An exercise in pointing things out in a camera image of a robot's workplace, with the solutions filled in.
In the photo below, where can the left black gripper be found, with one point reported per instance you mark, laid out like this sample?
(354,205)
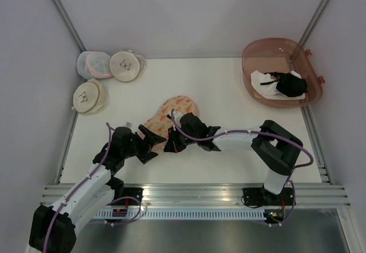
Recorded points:
(150,140)

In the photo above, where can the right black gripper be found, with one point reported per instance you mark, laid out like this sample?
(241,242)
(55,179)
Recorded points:
(173,145)

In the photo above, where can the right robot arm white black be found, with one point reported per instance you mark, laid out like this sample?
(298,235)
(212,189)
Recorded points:
(275,146)

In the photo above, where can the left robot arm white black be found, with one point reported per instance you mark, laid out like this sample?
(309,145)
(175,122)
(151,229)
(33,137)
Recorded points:
(55,227)

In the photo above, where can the beige round laundry bag lower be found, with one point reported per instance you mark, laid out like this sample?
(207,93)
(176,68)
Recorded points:
(90,98)

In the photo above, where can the beige round laundry bag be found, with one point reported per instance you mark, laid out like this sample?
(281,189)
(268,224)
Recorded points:
(90,98)
(126,65)

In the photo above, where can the beige round laundry bag upper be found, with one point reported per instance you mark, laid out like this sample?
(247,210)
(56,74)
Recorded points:
(126,65)

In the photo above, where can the white pink mesh laundry bag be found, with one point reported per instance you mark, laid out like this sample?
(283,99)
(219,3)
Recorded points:
(93,65)

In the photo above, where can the black bra in basket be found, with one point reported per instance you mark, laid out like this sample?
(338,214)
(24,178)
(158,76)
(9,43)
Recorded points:
(288,84)

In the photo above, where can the white garment in basket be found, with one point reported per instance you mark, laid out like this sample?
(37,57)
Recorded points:
(265,86)

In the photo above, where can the pink translucent plastic basket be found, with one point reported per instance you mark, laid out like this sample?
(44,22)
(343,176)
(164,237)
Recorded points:
(280,55)

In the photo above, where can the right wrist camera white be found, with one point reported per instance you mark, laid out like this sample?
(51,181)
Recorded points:
(176,117)

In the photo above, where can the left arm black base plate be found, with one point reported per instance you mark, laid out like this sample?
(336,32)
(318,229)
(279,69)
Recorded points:
(128,196)

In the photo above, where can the aluminium front rail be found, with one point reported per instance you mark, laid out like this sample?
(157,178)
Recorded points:
(308,195)

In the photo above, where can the white slotted cable duct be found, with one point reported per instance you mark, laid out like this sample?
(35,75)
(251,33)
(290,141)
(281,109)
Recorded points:
(182,214)

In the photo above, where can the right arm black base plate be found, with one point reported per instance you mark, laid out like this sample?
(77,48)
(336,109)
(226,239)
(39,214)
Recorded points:
(259,197)

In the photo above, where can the right aluminium corner post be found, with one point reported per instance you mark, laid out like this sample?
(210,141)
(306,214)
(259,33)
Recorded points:
(320,9)

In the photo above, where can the aluminium corner post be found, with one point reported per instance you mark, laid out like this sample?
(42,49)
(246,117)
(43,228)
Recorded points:
(69,24)
(320,9)

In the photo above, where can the left aluminium corner post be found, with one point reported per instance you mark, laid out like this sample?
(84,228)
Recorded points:
(69,24)

